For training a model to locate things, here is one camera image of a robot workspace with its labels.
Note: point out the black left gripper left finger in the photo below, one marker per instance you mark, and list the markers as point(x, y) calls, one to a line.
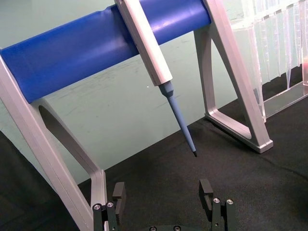
point(119, 192)

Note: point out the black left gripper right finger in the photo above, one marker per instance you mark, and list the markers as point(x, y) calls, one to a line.
point(206, 190)

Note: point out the black table cloth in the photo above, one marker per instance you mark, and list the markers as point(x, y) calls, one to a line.
point(168, 183)

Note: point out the grey stand with blue bar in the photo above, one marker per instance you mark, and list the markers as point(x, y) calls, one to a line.
point(72, 55)

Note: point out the white pipette with blue shaft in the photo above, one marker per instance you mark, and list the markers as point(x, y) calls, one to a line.
point(149, 48)

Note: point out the clear plastic tip rack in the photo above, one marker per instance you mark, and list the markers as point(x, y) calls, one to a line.
point(250, 48)

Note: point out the clear pipette tip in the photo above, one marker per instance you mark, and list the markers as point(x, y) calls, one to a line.
point(265, 48)
point(289, 55)
point(298, 36)

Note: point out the pink liquid container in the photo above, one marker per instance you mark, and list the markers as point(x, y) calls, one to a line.
point(305, 72)

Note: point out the pale wall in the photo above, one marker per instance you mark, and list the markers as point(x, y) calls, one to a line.
point(108, 103)

